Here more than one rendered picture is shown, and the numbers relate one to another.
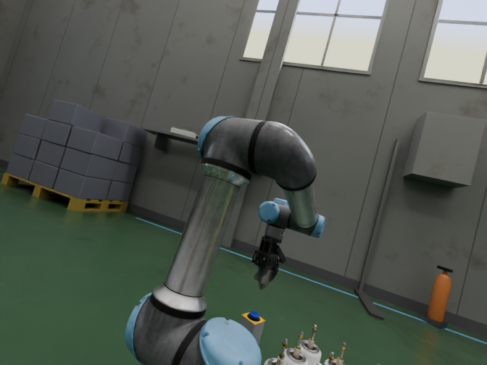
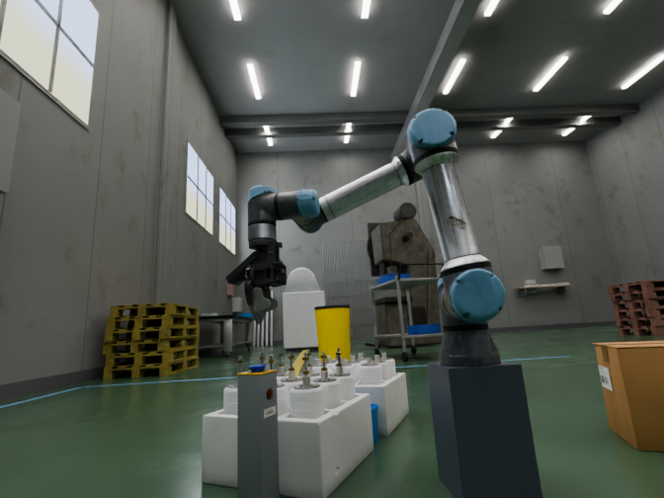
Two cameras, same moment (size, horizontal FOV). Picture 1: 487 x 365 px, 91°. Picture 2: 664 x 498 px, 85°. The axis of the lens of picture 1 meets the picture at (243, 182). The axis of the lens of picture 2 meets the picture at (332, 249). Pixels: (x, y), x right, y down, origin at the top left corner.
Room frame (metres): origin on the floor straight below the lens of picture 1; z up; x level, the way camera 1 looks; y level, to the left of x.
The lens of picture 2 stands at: (1.08, 0.78, 0.41)
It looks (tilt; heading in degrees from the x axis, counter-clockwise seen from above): 12 degrees up; 251
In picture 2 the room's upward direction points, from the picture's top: 3 degrees counter-clockwise
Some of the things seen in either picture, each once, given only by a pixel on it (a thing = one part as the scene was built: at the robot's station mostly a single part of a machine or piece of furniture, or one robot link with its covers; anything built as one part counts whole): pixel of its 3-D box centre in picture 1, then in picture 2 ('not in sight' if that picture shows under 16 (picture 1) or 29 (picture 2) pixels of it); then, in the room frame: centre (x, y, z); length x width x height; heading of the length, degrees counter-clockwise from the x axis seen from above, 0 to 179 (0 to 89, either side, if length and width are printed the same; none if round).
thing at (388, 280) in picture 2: not in sight; (407, 313); (-1.22, -3.28, 0.53); 1.14 x 0.66 x 1.07; 80
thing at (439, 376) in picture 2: not in sight; (477, 424); (0.44, -0.06, 0.15); 0.18 x 0.18 x 0.30; 74
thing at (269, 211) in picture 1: (276, 214); (298, 207); (0.86, -0.14, 0.74); 0.11 x 0.11 x 0.08; 63
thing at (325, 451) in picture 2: not in sight; (293, 434); (0.83, -0.45, 0.09); 0.39 x 0.39 x 0.18; 47
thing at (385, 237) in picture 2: not in sight; (396, 274); (-2.30, -5.44, 1.36); 1.42 x 1.23 x 2.72; 165
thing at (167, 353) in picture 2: not in sight; (156, 339); (1.73, -4.32, 0.40); 1.08 x 0.74 x 0.79; 74
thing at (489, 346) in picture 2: not in sight; (466, 343); (0.44, -0.06, 0.35); 0.15 x 0.15 x 0.10
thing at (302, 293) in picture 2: not in sight; (305, 308); (-0.74, -6.47, 0.81); 0.86 x 0.70 x 1.63; 162
